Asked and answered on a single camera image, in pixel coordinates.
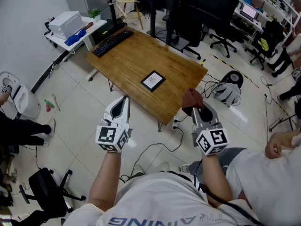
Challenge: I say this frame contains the open laptop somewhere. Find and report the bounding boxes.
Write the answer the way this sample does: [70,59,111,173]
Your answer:
[239,2,259,21]

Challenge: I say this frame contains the black computer tower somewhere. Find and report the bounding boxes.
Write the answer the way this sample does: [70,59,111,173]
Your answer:
[90,19,127,46]

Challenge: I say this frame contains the white grey floor device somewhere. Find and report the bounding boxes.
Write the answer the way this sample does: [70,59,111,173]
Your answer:
[212,70,244,108]

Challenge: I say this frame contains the black picture frame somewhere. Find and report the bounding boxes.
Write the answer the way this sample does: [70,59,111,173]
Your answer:
[140,70,166,93]

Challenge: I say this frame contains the black office chair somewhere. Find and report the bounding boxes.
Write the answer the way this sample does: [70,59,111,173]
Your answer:
[244,19,285,72]
[209,20,246,59]
[174,20,203,61]
[18,167,87,218]

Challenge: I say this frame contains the brown cloth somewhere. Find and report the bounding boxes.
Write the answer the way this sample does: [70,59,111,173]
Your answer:
[181,88,204,116]

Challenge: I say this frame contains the black tripod stand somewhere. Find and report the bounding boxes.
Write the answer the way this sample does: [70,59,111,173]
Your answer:
[269,113,301,133]

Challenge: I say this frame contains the yellow black floor tape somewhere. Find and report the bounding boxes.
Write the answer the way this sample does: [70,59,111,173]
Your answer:
[201,54,294,120]

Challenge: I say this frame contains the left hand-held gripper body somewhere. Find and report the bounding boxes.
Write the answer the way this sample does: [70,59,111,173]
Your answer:
[95,116,133,153]

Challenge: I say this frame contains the wooden stool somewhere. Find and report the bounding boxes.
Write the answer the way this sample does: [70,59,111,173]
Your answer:
[116,0,144,30]

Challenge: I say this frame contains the person's right forearm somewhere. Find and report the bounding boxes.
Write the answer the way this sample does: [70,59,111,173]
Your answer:
[201,153,234,208]

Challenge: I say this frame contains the white round bin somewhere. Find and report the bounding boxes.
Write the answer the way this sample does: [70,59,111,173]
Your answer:
[0,71,42,120]

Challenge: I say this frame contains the yellow vest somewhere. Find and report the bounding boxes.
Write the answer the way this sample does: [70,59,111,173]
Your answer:
[257,38,270,52]

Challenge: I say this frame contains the white power strip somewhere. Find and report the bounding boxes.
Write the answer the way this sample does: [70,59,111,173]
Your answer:
[171,116,181,130]

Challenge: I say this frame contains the green red toy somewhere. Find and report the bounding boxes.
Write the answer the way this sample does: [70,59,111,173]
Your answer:
[44,99,55,113]

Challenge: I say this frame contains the black shoulder strap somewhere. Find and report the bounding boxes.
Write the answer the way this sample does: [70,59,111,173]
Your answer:
[193,159,259,226]

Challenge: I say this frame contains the black keyboard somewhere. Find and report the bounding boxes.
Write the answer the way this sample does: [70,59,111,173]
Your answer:
[92,29,134,58]

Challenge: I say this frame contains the person's white t-shirt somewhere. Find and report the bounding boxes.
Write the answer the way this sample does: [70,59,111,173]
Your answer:
[62,172,259,226]

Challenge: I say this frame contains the black floor cable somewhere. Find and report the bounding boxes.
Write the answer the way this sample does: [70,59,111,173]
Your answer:
[119,126,185,184]

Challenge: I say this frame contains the blue cloth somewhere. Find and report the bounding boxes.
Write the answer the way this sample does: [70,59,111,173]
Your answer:
[64,29,87,47]

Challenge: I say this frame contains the potted green plant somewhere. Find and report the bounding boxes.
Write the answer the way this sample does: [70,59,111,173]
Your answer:
[88,8,102,22]

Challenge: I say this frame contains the white box appliance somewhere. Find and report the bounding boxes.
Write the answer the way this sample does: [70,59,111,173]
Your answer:
[48,11,85,40]

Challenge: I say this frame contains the black monitor stand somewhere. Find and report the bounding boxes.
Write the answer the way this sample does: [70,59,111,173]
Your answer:
[146,0,191,54]

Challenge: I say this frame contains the metal wrench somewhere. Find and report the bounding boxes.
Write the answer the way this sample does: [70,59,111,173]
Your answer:
[51,93,62,112]

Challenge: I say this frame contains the large black monitor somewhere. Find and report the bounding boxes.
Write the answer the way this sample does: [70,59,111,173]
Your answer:
[123,0,246,26]

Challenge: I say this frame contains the white shelving unit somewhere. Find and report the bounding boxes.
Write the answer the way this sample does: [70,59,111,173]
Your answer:
[231,0,301,45]

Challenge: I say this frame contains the black coat rack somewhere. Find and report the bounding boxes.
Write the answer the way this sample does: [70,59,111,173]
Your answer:
[106,0,119,29]

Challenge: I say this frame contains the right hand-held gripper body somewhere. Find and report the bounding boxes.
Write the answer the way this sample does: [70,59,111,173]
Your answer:
[191,122,230,156]

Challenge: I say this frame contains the person's left forearm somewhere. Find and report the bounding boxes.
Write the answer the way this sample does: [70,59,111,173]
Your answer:
[88,149,123,213]

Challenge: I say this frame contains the white side table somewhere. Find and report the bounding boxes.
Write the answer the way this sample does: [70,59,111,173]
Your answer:
[44,16,108,62]

